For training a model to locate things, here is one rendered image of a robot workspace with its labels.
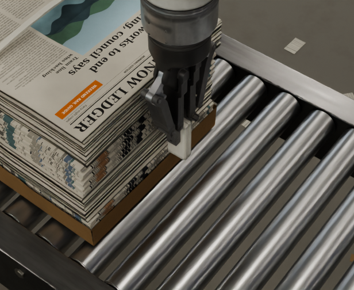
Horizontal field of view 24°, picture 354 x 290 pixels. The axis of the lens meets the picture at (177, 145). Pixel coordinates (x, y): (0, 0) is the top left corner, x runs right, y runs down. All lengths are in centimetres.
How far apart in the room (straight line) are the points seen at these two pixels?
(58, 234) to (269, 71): 46
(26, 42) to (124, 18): 14
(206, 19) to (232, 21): 175
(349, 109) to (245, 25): 134
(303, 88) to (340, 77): 117
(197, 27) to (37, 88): 24
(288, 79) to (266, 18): 132
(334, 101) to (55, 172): 50
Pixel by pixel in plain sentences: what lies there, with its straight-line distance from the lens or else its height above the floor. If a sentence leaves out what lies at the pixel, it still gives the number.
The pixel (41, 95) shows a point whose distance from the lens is 105.
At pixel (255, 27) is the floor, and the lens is 267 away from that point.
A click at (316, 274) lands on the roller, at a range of 118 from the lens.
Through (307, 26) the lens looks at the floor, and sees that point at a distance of 270.
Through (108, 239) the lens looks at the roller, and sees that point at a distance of 120.
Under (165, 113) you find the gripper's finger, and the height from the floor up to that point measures 103.
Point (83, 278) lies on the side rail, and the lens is 116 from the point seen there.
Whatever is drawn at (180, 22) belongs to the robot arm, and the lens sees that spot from 92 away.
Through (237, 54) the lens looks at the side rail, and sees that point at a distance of 143.
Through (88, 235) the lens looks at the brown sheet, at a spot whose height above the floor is 83.
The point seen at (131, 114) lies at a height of 100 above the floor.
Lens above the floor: 180
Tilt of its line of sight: 50 degrees down
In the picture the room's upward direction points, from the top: straight up
